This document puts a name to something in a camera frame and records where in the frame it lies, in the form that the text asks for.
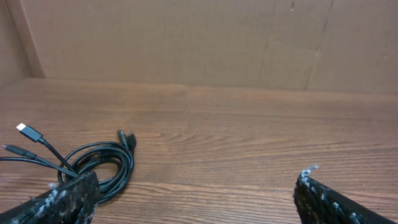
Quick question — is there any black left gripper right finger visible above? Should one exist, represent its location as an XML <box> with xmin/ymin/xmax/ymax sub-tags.
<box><xmin>293</xmin><ymin>165</ymin><xmax>396</xmax><ymax>224</ymax></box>

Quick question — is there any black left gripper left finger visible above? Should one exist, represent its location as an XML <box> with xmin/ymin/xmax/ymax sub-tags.
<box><xmin>1</xmin><ymin>171</ymin><xmax>100</xmax><ymax>224</ymax></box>

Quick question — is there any black cable with USB-A plug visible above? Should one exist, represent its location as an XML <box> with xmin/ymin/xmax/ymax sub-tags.
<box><xmin>16</xmin><ymin>123</ymin><xmax>137</xmax><ymax>205</ymax></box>

